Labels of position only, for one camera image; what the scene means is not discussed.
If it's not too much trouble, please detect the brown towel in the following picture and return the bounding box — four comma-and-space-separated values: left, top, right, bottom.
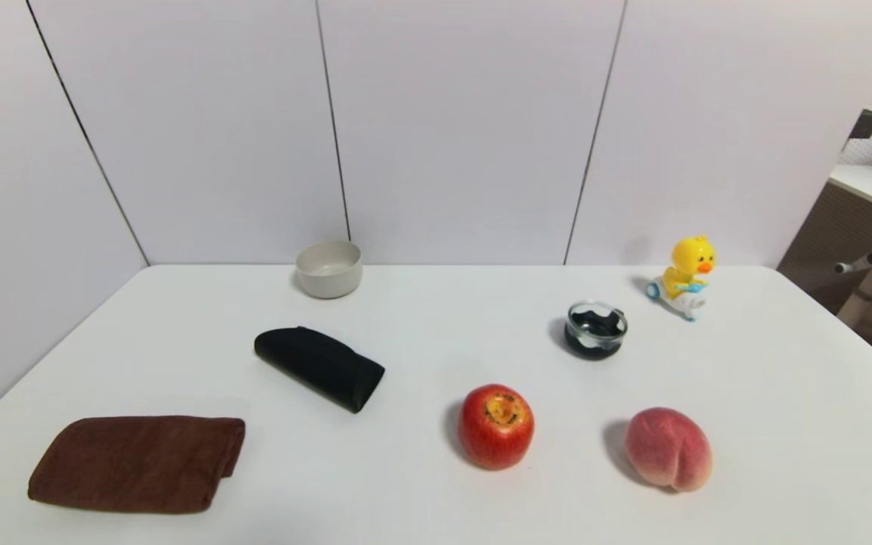
27, 416, 246, 515

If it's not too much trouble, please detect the beige ceramic bowl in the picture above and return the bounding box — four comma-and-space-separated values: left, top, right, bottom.
295, 241, 363, 299

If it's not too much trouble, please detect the black soft pouch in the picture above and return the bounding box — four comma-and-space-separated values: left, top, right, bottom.
254, 326, 386, 414

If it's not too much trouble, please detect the glass cup with black liquid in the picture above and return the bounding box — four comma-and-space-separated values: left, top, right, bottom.
565, 301, 628, 360

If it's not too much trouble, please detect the red apple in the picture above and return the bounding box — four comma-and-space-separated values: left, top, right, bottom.
457, 384, 536, 471

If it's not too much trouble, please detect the yellow duck scooter toy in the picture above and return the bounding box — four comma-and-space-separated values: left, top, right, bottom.
646, 235, 717, 322

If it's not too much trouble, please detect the pink peach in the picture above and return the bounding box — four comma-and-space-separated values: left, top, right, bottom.
624, 407, 713, 493

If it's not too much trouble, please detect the grey perforated panel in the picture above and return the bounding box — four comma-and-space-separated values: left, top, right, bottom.
777, 182, 872, 313

